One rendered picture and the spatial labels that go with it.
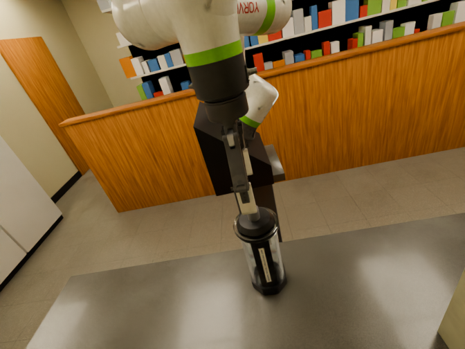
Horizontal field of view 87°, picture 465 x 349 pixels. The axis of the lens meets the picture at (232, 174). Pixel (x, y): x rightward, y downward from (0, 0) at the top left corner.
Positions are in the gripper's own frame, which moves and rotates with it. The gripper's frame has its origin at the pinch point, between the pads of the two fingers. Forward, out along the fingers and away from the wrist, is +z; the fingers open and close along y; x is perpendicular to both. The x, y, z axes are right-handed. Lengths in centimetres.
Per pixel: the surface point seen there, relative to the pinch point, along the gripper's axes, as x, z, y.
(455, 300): -33.2, 19.8, -17.9
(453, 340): -33.2, 29.0, -20.4
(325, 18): -87, -11, 230
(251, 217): 0.5, 7.2, -1.4
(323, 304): -12.4, 32.7, -9.0
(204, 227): 62, 127, 126
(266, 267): -0.3, 21.1, -4.8
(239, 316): 9.1, 32.6, -9.5
